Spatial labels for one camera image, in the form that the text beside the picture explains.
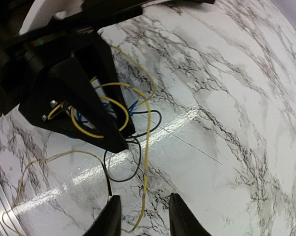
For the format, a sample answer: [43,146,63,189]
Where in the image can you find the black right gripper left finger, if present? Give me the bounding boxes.
[84,195,121,236]

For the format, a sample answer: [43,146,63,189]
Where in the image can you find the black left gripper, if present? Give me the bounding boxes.
[0,0,143,153]

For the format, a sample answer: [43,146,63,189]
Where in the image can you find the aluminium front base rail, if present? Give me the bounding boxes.
[0,185,26,236]

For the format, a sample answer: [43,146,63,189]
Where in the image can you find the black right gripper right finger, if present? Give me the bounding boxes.
[169,193,211,236]

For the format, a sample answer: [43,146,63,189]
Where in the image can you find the pale yellow thin cable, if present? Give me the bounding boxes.
[1,98,153,236]

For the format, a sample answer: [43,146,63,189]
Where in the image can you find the bundle of coloured cables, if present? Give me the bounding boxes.
[47,45,162,182]

